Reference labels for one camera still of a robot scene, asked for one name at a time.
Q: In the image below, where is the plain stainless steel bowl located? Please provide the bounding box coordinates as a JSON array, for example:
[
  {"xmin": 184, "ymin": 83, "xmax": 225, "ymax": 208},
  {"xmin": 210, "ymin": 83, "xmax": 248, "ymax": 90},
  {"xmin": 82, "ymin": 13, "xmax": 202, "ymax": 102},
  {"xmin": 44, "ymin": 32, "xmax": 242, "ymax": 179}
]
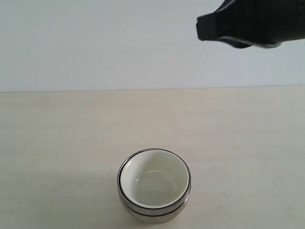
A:
[{"xmin": 120, "ymin": 194, "xmax": 190, "ymax": 224}]

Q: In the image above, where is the patterned stainless steel bowl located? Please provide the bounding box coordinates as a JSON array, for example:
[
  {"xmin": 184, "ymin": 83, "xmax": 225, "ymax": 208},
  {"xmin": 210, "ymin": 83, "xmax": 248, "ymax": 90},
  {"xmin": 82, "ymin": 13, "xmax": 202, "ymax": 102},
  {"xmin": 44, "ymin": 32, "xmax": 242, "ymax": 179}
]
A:
[{"xmin": 117, "ymin": 148, "xmax": 192, "ymax": 215}]

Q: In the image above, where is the white ceramic bowl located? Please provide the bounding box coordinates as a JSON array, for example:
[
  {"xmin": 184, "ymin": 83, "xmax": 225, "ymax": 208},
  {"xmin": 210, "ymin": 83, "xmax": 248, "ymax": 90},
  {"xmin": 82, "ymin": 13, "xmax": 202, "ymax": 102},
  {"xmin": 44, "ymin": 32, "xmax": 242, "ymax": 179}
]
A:
[{"xmin": 120, "ymin": 150, "xmax": 190, "ymax": 208}]

